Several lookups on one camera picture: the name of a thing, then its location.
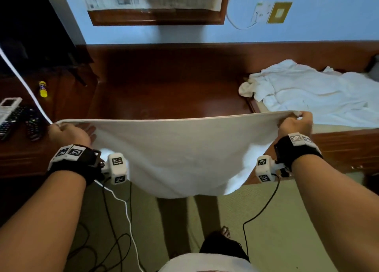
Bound wooden bed frame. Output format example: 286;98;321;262
243;41;379;186

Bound white wall cord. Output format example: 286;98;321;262
226;0;257;30

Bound brass switch plate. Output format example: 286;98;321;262
267;2;293;24

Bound black wrist camera rig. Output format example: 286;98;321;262
46;144;129;186
255;132;323;183

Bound person's right forearm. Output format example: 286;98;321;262
292;154;379;272

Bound person's left hand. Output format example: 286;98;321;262
47;122;98;148

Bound person's right hand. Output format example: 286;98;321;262
277;111;314;138

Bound white remote control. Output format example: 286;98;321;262
0;97;23;124

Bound white cable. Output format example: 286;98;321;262
95;179;146;272

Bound black right wrist camera rig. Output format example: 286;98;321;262
255;132;323;183

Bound black remote control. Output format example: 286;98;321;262
25;108;44;142
0;105;27;142

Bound wooden bench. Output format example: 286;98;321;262
75;43;261;121

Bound white towel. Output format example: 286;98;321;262
56;111;302;199

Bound wooden side cabinet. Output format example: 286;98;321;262
0;63;99;179

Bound black television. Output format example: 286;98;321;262
0;0;94;87

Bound white shirt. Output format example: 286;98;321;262
158;252;260;272

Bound dark pillow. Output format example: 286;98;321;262
368;54;379;82

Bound white wall socket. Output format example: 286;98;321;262
252;2;274;24

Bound black cable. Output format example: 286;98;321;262
67;178;133;272
243;174;281;263

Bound white flat strap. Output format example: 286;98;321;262
0;47;54;125

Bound pile of white linen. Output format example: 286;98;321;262
239;59;379;128

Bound black left wrist camera rig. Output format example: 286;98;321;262
46;144;129;186

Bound black shorts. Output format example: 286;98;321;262
199;231;251;263

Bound person's left forearm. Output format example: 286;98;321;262
0;170;87;272

